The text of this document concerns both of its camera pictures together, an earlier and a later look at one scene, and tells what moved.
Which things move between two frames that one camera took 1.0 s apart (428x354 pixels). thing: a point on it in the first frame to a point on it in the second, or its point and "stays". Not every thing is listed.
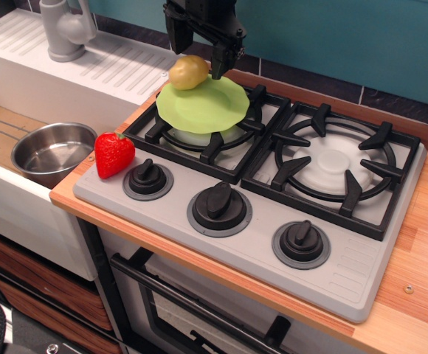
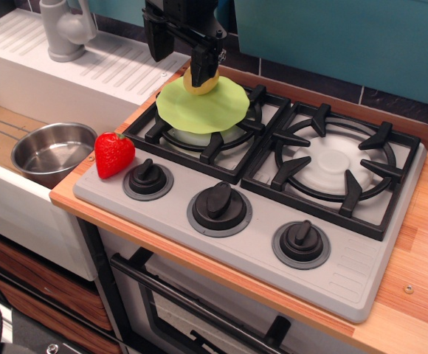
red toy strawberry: [113, 153] stays
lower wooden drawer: [76, 332] stays
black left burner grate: [224, 155] stays
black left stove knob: [148, 181] stays
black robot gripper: [215, 21] to [196, 21]
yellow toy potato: [187, 71] to [205, 89]
